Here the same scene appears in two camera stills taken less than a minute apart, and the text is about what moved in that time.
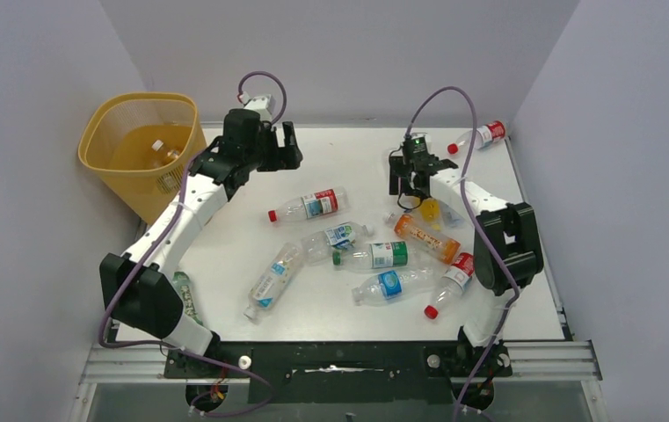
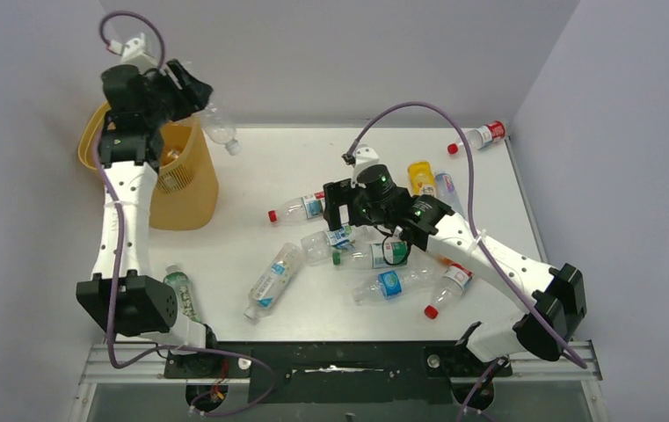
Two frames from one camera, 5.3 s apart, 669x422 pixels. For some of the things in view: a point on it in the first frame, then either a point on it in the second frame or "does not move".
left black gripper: [283, 158] to [190, 93]
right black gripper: [414, 170] to [338, 198]
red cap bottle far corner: [489, 134] does not move
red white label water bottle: [328, 202] does not move
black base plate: [341, 372] does not move
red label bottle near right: [454, 283] does not move
